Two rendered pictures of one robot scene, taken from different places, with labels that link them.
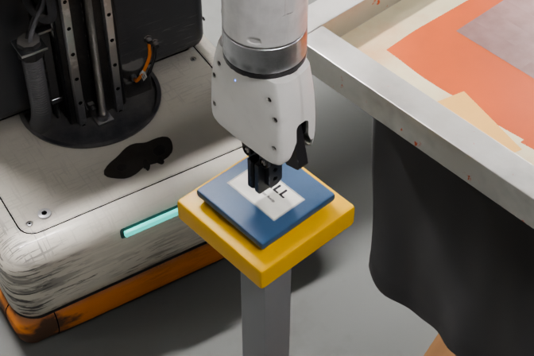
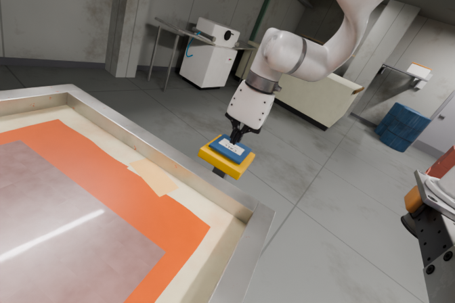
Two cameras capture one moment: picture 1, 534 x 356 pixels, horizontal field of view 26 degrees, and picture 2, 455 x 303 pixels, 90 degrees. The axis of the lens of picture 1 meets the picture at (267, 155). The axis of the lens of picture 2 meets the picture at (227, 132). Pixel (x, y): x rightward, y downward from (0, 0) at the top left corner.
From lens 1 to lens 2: 141 cm
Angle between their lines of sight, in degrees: 103
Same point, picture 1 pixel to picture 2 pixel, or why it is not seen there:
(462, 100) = (160, 191)
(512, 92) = (127, 197)
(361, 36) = (228, 237)
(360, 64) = (222, 184)
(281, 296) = not seen: hidden behind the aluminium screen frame
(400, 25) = (207, 252)
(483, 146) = (155, 142)
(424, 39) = (188, 239)
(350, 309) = not seen: outside the picture
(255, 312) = not seen: hidden behind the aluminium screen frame
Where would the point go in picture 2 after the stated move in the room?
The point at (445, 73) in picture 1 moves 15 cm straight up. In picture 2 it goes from (171, 210) to (196, 141)
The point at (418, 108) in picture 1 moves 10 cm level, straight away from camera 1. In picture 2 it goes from (187, 161) to (190, 196)
